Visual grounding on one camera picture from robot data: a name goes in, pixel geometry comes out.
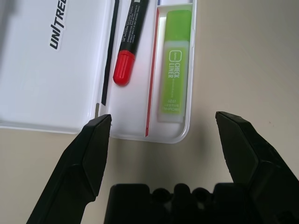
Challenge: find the black marker with red cap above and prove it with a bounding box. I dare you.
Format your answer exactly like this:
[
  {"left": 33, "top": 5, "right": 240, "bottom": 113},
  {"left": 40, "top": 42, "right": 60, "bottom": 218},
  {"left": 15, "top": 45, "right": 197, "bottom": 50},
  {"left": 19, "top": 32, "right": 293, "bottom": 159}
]
[{"left": 113, "top": 0, "right": 150, "bottom": 86}]

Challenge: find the green highlighter pen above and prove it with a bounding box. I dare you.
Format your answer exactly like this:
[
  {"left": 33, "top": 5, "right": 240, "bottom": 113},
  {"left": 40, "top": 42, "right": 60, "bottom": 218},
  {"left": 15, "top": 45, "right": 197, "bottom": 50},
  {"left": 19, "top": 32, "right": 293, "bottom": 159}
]
[{"left": 156, "top": 10, "right": 192, "bottom": 123}]

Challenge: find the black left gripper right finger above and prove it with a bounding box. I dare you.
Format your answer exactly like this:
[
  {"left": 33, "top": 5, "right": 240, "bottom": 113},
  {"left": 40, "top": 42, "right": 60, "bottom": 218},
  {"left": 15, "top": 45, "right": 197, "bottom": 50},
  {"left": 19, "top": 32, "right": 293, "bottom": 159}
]
[{"left": 214, "top": 111, "right": 299, "bottom": 224}]

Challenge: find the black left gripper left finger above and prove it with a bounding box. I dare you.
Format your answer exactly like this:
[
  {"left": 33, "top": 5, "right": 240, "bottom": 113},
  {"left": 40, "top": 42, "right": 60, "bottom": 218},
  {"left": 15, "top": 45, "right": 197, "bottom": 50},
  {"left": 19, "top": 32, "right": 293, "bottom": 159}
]
[{"left": 27, "top": 114, "right": 113, "bottom": 224}]

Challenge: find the white plastic pencil case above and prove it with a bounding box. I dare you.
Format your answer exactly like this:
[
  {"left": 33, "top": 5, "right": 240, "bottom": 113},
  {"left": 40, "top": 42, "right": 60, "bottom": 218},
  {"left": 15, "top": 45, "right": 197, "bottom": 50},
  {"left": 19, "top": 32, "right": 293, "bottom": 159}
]
[{"left": 0, "top": 0, "right": 198, "bottom": 144}]

